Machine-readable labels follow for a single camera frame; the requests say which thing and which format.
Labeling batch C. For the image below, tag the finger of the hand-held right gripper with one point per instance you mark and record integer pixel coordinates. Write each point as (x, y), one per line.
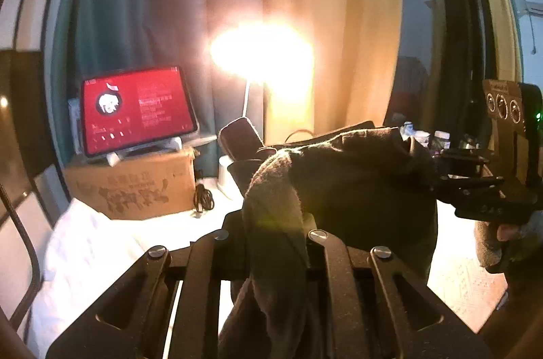
(466, 161)
(488, 200)

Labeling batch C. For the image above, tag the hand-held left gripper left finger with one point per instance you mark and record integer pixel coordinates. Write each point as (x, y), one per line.
(235, 253)

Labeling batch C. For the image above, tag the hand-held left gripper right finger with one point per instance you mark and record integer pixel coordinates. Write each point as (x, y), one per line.
(316, 257)

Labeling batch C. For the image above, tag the brown t-shirt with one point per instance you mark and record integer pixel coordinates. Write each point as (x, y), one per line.
(360, 189)

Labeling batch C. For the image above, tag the person's right hand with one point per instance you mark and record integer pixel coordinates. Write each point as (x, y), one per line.
(507, 233)

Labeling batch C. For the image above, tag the white textured table cover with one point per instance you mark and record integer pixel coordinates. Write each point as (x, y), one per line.
(462, 282)

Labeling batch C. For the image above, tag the brown cardboard box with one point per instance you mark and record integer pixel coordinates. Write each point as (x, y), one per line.
(131, 189)

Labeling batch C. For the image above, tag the white tablet stand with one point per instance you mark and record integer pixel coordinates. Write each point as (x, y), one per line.
(169, 144)

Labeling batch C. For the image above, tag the dark glass sliding door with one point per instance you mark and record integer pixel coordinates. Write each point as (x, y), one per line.
(437, 23)

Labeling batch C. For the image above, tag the white cloth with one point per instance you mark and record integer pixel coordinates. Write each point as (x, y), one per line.
(93, 248)

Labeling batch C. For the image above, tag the tablet with red screen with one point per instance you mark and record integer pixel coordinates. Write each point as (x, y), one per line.
(140, 108)

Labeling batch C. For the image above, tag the white desk lamp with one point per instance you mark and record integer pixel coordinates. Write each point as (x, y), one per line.
(263, 53)

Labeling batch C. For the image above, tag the teal curtain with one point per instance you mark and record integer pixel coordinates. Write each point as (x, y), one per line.
(148, 2)

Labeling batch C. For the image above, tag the black metal chair frame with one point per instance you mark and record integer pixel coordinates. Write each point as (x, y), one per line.
(37, 274)

